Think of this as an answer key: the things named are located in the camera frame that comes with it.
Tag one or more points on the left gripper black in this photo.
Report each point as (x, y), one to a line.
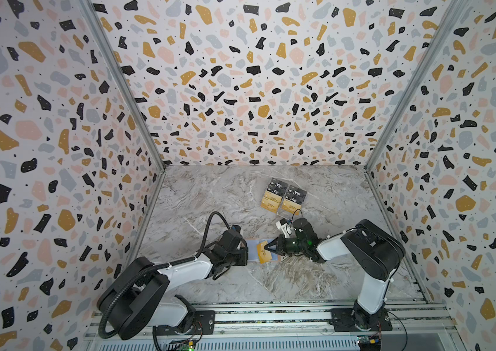
(245, 251)

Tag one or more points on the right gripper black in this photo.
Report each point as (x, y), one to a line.
(281, 242)

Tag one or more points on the pink leather card holder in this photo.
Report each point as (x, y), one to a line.
(252, 252)

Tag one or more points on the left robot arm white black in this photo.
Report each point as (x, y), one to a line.
(143, 293)

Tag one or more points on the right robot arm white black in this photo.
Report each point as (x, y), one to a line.
(378, 254)

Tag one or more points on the clear acrylic card tray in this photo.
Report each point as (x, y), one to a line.
(287, 207)

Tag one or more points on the black card top right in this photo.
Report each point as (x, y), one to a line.
(295, 195)

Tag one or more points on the black card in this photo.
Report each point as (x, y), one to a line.
(295, 195)
(277, 187)

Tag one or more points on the black card top left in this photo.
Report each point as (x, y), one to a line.
(277, 187)

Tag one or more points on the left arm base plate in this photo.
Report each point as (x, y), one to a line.
(195, 323)

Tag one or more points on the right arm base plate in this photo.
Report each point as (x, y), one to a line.
(358, 320)

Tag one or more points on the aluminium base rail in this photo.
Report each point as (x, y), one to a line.
(410, 324)

